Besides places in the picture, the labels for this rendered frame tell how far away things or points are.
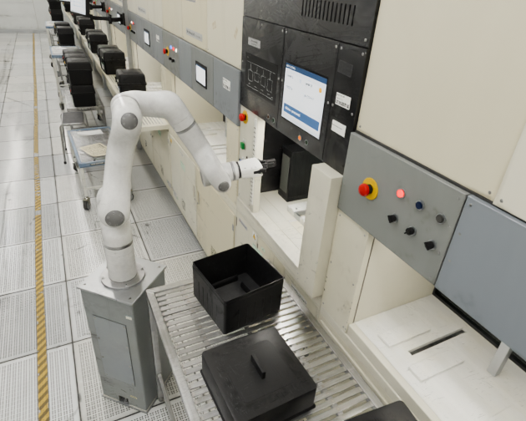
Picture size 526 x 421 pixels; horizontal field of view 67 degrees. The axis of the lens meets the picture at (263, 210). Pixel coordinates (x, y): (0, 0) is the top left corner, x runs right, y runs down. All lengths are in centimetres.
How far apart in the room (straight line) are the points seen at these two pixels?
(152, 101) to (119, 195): 38
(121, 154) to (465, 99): 113
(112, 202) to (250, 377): 81
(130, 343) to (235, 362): 71
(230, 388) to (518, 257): 87
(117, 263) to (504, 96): 148
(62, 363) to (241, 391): 152
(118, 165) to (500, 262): 126
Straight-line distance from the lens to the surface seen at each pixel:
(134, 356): 204
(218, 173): 160
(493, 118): 100
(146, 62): 483
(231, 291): 178
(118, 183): 161
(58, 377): 262
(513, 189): 98
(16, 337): 291
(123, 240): 174
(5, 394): 265
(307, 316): 172
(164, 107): 154
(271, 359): 142
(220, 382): 136
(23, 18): 1506
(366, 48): 127
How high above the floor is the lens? 196
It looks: 31 degrees down
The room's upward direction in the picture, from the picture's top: 4 degrees clockwise
